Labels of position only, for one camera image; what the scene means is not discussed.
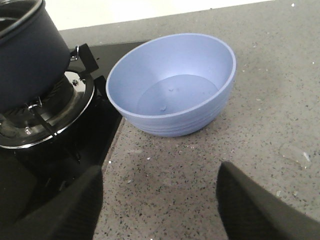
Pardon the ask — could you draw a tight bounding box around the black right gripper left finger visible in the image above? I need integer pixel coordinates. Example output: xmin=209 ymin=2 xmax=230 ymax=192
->
xmin=9 ymin=165 xmax=103 ymax=240

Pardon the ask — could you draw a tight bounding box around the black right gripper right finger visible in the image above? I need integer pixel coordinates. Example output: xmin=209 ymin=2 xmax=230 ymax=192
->
xmin=216 ymin=161 xmax=320 ymax=240

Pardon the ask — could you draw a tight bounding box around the light blue plastic bowl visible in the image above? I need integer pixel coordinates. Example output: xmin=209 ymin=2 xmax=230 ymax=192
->
xmin=105 ymin=33 xmax=237 ymax=137

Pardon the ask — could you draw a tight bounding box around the right burner with pot support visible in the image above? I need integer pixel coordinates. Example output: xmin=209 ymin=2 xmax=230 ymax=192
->
xmin=0 ymin=43 xmax=99 ymax=150

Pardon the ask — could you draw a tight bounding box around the dark blue cooking pot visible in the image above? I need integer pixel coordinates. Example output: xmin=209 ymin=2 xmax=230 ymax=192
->
xmin=0 ymin=0 xmax=71 ymax=113

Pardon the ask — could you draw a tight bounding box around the black glass gas stove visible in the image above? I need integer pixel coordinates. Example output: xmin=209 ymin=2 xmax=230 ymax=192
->
xmin=0 ymin=42 xmax=139 ymax=226

